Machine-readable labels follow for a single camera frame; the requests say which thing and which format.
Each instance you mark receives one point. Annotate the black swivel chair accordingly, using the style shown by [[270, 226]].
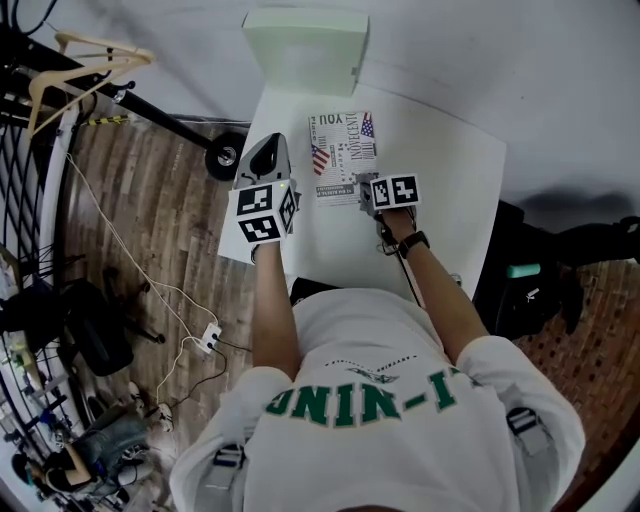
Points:
[[95, 325]]

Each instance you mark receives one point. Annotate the black office chair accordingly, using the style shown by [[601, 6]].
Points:
[[585, 235]]

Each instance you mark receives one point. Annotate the grey knitted sock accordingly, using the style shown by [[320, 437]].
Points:
[[365, 177]]

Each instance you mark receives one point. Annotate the black backpack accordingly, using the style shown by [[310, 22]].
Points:
[[530, 305]]

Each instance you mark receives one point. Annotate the black coat rack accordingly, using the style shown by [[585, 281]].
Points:
[[160, 112]]

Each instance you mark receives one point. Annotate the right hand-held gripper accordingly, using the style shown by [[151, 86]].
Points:
[[397, 191]]

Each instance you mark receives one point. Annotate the black wristwatch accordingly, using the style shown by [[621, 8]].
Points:
[[414, 243]]

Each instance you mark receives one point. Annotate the person's right hand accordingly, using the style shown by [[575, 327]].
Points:
[[400, 225]]

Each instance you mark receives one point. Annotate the pale green box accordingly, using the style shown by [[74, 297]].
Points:
[[305, 50]]

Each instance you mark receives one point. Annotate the wooden clothes hanger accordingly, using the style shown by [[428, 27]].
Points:
[[100, 47], [65, 95]]

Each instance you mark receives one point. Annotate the person's shoe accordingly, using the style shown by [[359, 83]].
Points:
[[315, 290], [455, 279]]

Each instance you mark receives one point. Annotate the person's right shoe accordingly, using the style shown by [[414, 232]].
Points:
[[455, 279]]

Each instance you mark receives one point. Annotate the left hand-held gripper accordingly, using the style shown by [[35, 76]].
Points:
[[260, 212]]

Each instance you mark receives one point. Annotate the mint green bottle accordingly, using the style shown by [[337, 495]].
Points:
[[523, 270]]

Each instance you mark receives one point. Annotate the printed magazine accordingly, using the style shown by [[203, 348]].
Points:
[[340, 150]]

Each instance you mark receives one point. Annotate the white t-shirt green lettering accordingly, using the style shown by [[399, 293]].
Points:
[[380, 440]]

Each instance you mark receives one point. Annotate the person's right forearm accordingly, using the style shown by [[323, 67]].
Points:
[[445, 305]]

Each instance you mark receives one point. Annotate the person's left forearm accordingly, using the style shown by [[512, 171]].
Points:
[[275, 310]]

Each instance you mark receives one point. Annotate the black stair railing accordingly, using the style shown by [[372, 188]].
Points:
[[25, 200]]

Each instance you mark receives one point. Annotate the white power strip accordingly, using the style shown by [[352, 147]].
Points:
[[211, 337]]

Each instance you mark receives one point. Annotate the person's left shoe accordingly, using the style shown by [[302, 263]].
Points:
[[315, 290]]

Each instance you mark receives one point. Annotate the yellow black striped bar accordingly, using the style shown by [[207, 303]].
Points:
[[107, 121]]

